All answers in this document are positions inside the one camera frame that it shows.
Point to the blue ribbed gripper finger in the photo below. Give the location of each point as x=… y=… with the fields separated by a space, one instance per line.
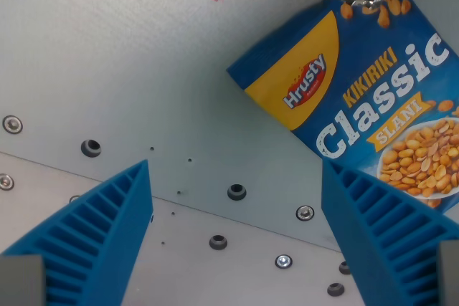
x=387 y=234
x=97 y=227

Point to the silver table screw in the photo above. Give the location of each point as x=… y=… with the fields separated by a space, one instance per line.
x=12 y=124
x=5 y=181
x=74 y=198
x=283 y=261
x=305 y=212

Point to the blue Hrusty Classic peanut bag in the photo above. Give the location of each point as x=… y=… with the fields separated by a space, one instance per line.
x=362 y=98

